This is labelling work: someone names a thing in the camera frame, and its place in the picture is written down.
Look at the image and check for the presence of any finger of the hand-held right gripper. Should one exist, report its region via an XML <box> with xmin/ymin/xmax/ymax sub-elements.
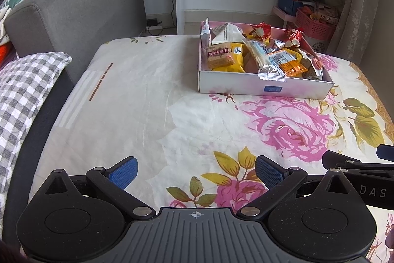
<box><xmin>376</xmin><ymin>144</ymin><xmax>394</xmax><ymax>161</ymax></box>
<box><xmin>321</xmin><ymin>150</ymin><xmax>394</xmax><ymax>209</ymax></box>

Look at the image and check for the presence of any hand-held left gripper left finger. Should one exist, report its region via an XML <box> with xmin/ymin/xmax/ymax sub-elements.
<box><xmin>43</xmin><ymin>156</ymin><xmax>156</xmax><ymax>219</ymax></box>

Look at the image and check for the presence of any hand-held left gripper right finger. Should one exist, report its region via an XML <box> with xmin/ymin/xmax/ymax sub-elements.
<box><xmin>238</xmin><ymin>155</ymin><xmax>353</xmax><ymax>220</ymax></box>

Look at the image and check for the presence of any pink-lined cardboard box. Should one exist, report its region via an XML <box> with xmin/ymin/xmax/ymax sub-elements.
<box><xmin>198</xmin><ymin>20</ymin><xmax>335</xmax><ymax>101</ymax></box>

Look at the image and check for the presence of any white and orange packet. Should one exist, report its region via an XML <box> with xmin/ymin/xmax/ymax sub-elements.
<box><xmin>257</xmin><ymin>52</ymin><xmax>309</xmax><ymax>83</ymax></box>

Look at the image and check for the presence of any gold foil packet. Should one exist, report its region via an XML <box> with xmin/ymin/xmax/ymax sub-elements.
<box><xmin>243</xmin><ymin>50</ymin><xmax>258</xmax><ymax>73</ymax></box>

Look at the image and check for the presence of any pecan picture snack packet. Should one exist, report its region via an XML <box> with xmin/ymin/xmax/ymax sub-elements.
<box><xmin>300</xmin><ymin>50</ymin><xmax>325</xmax><ymax>80</ymax></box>

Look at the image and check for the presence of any clear blue bread packet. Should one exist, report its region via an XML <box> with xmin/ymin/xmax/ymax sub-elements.
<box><xmin>242</xmin><ymin>38</ymin><xmax>271</xmax><ymax>74</ymax></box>

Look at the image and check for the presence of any yellow packet with blue picture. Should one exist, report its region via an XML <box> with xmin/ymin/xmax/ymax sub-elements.
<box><xmin>266</xmin><ymin>38</ymin><xmax>288</xmax><ymax>54</ymax></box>

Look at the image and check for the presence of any brown cracker packet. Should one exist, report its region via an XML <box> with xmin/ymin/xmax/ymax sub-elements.
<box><xmin>204</xmin><ymin>42</ymin><xmax>237</xmax><ymax>70</ymax></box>

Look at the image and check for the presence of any large red printed packet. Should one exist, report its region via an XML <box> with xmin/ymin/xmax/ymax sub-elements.
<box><xmin>284</xmin><ymin>28</ymin><xmax>305</xmax><ymax>49</ymax></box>

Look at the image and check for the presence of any small red candy packet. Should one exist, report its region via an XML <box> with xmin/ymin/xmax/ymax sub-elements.
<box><xmin>247</xmin><ymin>22</ymin><xmax>272</xmax><ymax>41</ymax></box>

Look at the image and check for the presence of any white triangular text packet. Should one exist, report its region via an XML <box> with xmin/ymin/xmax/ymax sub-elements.
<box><xmin>211</xmin><ymin>22</ymin><xmax>246</xmax><ymax>45</ymax></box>

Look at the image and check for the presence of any white packet with red label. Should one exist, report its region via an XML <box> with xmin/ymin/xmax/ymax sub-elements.
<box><xmin>200</xmin><ymin>17</ymin><xmax>214</xmax><ymax>47</ymax></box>

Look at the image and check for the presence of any yellow cake packet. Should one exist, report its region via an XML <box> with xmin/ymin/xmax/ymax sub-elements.
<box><xmin>286</xmin><ymin>48</ymin><xmax>304</xmax><ymax>62</ymax></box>
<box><xmin>212</xmin><ymin>43</ymin><xmax>247</xmax><ymax>73</ymax></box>

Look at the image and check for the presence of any grey checked pillow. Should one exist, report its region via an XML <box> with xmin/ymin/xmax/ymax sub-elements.
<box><xmin>0</xmin><ymin>52</ymin><xmax>73</xmax><ymax>215</ymax></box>

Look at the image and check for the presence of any large pink basket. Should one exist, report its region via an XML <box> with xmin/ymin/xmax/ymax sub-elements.
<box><xmin>295</xmin><ymin>8</ymin><xmax>336</xmax><ymax>40</ymax></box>

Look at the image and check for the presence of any grey sofa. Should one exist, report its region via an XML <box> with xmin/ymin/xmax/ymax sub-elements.
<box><xmin>0</xmin><ymin>0</ymin><xmax>147</xmax><ymax>82</ymax></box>

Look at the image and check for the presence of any red cloth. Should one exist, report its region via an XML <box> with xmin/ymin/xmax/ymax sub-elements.
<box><xmin>0</xmin><ymin>44</ymin><xmax>15</xmax><ymax>67</ymax></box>

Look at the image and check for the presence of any blue storage box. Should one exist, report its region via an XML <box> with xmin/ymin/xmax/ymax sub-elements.
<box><xmin>278</xmin><ymin>0</ymin><xmax>304</xmax><ymax>16</ymax></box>

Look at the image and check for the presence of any white floral cloth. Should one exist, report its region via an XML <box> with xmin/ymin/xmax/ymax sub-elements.
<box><xmin>0</xmin><ymin>7</ymin><xmax>13</xmax><ymax>39</ymax></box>

